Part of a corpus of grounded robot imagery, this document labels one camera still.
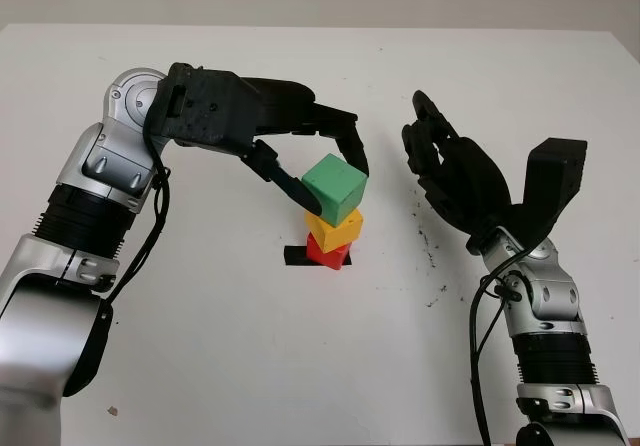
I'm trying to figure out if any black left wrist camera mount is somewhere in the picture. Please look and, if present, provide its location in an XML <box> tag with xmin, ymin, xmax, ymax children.
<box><xmin>144</xmin><ymin>62</ymin><xmax>267</xmax><ymax>156</ymax></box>

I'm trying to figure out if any yellow cube block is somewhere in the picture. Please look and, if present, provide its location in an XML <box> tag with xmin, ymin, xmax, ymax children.
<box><xmin>305</xmin><ymin>208</ymin><xmax>365</xmax><ymax>255</ymax></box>

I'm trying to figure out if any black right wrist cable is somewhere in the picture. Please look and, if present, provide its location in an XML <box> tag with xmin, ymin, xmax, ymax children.
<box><xmin>469</xmin><ymin>249</ymin><xmax>532</xmax><ymax>446</ymax></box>

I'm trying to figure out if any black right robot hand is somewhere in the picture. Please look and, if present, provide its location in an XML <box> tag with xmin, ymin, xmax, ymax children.
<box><xmin>401</xmin><ymin>89</ymin><xmax>516</xmax><ymax>255</ymax></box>

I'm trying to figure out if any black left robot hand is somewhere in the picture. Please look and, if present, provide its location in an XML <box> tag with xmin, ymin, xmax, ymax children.
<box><xmin>239</xmin><ymin>76</ymin><xmax>371</xmax><ymax>217</ymax></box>

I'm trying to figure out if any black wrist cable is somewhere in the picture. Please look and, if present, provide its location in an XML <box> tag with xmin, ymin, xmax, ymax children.
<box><xmin>469</xmin><ymin>249</ymin><xmax>532</xmax><ymax>446</ymax></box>
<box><xmin>107</xmin><ymin>110</ymin><xmax>172</xmax><ymax>313</ymax></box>

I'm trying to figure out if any red cube block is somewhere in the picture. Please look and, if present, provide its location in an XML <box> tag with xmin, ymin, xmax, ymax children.
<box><xmin>305</xmin><ymin>233</ymin><xmax>351</xmax><ymax>271</ymax></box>

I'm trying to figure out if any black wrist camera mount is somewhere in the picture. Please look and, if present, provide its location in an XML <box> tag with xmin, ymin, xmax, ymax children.
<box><xmin>499</xmin><ymin>137</ymin><xmax>588</xmax><ymax>253</ymax></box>
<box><xmin>144</xmin><ymin>62</ymin><xmax>267</xmax><ymax>156</ymax></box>

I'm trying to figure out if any green cube block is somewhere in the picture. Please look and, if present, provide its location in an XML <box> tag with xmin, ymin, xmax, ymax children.
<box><xmin>302</xmin><ymin>153</ymin><xmax>369</xmax><ymax>228</ymax></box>

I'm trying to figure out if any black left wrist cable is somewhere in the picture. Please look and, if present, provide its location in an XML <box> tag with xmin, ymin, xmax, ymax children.
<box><xmin>107</xmin><ymin>110</ymin><xmax>172</xmax><ymax>313</ymax></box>

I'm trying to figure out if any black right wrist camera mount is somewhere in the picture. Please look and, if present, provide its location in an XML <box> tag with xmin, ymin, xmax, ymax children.
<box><xmin>499</xmin><ymin>137</ymin><xmax>588</xmax><ymax>253</ymax></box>

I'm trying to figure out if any black tape strip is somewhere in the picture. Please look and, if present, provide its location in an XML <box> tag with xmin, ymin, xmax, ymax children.
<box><xmin>283</xmin><ymin>245</ymin><xmax>353</xmax><ymax>268</ymax></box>

